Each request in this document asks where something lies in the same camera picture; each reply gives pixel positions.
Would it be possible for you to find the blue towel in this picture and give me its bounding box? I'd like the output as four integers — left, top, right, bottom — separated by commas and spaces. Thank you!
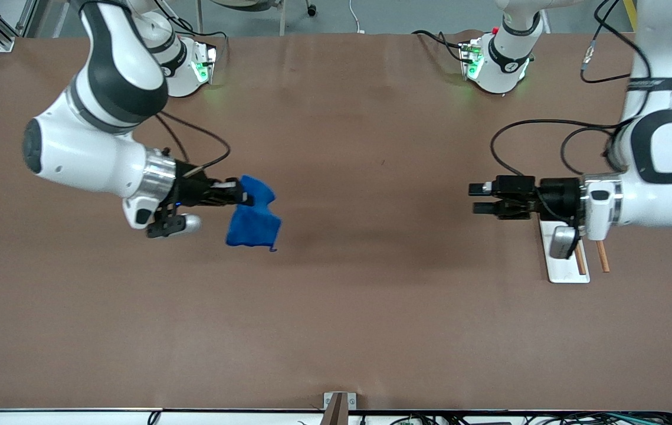
225, 175, 282, 253

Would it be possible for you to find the white towel rack base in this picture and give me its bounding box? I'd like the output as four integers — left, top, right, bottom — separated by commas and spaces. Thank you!
539, 218, 591, 284

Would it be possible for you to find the chair base with wheel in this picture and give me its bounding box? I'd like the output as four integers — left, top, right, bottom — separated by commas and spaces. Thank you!
196, 0, 317, 36

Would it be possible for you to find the short black left arm cable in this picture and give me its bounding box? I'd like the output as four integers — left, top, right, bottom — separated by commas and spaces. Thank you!
560, 127, 615, 176

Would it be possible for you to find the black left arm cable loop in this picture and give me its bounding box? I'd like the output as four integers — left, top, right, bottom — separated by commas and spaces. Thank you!
490, 119, 624, 178

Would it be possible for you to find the black right arm base cable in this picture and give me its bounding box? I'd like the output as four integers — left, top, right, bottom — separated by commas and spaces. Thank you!
159, 0, 230, 60

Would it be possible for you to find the black arm base cable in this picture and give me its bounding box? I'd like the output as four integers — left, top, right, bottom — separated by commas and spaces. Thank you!
411, 30, 473, 63
159, 0, 230, 60

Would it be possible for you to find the black left arm base cable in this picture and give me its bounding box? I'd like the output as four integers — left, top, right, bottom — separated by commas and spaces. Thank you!
411, 30, 473, 63

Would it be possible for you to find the black cable with grey plug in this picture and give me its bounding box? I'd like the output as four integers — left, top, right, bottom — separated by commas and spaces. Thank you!
581, 0, 653, 84

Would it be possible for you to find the white floor cable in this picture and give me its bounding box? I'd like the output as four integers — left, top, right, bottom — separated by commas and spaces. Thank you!
349, 0, 366, 34

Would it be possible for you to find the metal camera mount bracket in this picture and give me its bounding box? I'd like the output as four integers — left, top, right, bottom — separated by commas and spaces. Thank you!
323, 392, 357, 425

